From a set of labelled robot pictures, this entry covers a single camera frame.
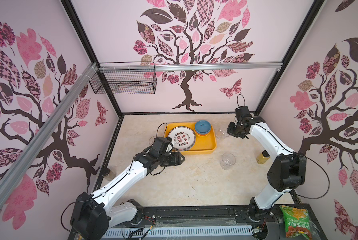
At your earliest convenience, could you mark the clear plastic cup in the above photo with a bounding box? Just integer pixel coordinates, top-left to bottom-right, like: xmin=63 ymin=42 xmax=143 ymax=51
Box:
xmin=220 ymin=153 xmax=236 ymax=170
xmin=219 ymin=128 xmax=231 ymax=139
xmin=149 ymin=136 xmax=156 ymax=146

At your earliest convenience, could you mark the blue grey bowl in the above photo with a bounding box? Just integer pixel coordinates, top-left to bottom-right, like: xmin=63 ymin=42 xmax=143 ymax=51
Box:
xmin=195 ymin=120 xmax=212 ymax=134

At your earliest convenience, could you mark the orange bowl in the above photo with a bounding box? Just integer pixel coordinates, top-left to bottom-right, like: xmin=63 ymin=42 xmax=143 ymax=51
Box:
xmin=196 ymin=132 xmax=210 ymax=137

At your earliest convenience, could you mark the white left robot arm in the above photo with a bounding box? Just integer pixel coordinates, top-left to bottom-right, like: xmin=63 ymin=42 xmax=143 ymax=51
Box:
xmin=70 ymin=137 xmax=185 ymax=240

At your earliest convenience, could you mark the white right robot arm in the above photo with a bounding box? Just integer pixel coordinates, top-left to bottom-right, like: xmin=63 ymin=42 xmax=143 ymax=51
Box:
xmin=227 ymin=106 xmax=306 ymax=214

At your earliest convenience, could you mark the yellow plastic bin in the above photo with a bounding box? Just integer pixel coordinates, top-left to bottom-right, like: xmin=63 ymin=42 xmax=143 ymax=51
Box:
xmin=165 ymin=122 xmax=217 ymax=155

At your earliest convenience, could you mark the yellow bottle right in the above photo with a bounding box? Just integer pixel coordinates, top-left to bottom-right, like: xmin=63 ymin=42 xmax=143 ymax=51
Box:
xmin=256 ymin=151 xmax=270 ymax=165

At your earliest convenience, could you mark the white vented strip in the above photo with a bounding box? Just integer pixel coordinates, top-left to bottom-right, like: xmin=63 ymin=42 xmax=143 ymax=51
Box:
xmin=102 ymin=226 xmax=254 ymax=240

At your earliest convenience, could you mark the green snack bag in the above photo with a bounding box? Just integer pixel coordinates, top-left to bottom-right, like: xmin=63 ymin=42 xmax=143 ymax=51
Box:
xmin=280 ymin=205 xmax=312 ymax=240

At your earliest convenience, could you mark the aluminium rail back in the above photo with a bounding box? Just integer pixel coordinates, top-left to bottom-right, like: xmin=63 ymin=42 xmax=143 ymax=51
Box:
xmin=99 ymin=62 xmax=283 ymax=72

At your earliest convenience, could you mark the aluminium rail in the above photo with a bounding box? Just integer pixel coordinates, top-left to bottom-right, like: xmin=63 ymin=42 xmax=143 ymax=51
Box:
xmin=99 ymin=62 xmax=283 ymax=72
xmin=0 ymin=63 xmax=98 ymax=210

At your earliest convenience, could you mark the black wire basket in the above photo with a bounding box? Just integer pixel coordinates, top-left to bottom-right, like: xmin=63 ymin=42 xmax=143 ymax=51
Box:
xmin=89 ymin=61 xmax=158 ymax=95

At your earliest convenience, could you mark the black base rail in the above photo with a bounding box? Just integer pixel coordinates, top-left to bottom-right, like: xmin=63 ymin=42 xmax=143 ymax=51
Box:
xmin=132 ymin=205 xmax=283 ymax=224

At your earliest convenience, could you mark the aluminium rail left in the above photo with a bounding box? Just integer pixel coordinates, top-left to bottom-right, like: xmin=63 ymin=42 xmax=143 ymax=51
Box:
xmin=0 ymin=63 xmax=98 ymax=210

